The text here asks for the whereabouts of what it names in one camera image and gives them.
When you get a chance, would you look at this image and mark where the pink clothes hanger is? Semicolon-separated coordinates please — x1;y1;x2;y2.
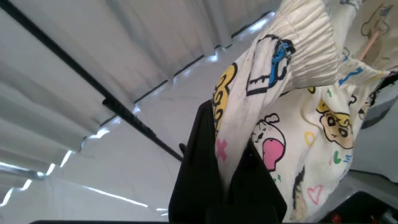
356;29;382;62

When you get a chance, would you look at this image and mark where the black clothes rack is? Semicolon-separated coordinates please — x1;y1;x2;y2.
0;0;187;163

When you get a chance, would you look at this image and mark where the cream printed garment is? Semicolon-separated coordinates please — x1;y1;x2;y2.
212;0;398;223

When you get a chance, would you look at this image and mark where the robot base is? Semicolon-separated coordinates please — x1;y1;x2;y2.
320;169;398;224

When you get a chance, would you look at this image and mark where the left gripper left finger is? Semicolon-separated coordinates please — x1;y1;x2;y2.
169;100;224;223

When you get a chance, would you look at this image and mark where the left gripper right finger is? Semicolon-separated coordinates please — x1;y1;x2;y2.
228;141;289;223

